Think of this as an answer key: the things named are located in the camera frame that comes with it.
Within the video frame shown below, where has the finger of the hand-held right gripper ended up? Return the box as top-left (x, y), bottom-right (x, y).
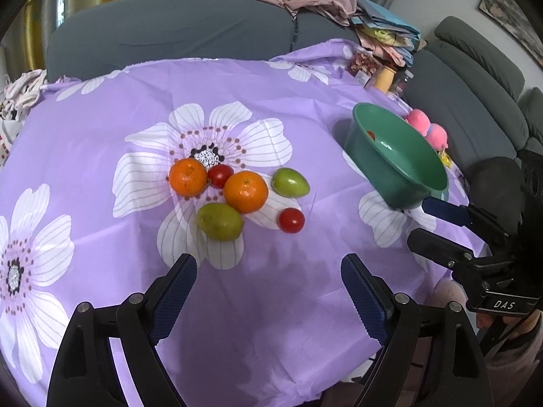
top-left (421, 197), bottom-right (510, 242)
top-left (406, 228), bottom-right (482, 273)

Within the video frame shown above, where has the green plastic bowl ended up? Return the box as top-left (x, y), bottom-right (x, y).
top-left (343, 102), bottom-right (449, 210)

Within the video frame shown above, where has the orange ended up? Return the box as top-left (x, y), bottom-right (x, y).
top-left (223, 171), bottom-right (269, 215)
top-left (169, 158), bottom-right (208, 198)

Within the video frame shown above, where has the purple floral tablecloth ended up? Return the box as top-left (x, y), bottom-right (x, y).
top-left (0, 38), bottom-right (488, 407)

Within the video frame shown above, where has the white patterned cloth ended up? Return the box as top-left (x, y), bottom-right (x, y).
top-left (0, 70), bottom-right (48, 170)

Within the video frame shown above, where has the clear bottle with red label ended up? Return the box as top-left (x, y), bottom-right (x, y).
top-left (388, 70), bottom-right (414, 98)

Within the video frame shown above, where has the yellow bottle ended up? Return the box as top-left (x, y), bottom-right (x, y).
top-left (374, 64), bottom-right (398, 93)

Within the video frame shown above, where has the person's pink clothing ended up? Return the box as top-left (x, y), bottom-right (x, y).
top-left (428, 279), bottom-right (469, 308)

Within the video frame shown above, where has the yellow folded cloth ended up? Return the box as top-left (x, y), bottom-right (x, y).
top-left (360, 27), bottom-right (418, 48)

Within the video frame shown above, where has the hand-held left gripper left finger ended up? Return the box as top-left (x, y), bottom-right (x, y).
top-left (46, 253), bottom-right (199, 407)

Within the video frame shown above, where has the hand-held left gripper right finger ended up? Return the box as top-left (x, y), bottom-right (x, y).
top-left (340, 253), bottom-right (495, 407)

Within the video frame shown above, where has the pink folded cloth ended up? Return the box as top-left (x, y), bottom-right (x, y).
top-left (360, 36), bottom-right (415, 67)

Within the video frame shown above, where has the clear packet of dried snacks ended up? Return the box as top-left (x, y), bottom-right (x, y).
top-left (349, 49), bottom-right (385, 88)

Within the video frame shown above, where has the grey sofa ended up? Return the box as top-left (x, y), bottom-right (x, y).
top-left (44, 0), bottom-right (543, 179)

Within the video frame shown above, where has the grey blue folded sheet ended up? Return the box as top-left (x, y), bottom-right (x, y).
top-left (355, 0), bottom-right (420, 37)

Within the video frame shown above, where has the green fruit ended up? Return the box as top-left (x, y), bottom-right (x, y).
top-left (196, 202), bottom-right (244, 241)
top-left (271, 168), bottom-right (311, 198)

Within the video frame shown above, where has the framed wall picture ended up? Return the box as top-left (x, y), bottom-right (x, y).
top-left (479, 0), bottom-right (543, 66)

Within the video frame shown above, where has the pink plush toy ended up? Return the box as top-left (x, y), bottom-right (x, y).
top-left (405, 109), bottom-right (449, 150)

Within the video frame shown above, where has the person's right forearm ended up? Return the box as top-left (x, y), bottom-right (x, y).
top-left (475, 311), bottom-right (543, 369)

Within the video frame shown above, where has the dark grey rounded object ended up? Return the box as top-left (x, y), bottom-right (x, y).
top-left (466, 157), bottom-right (523, 232)

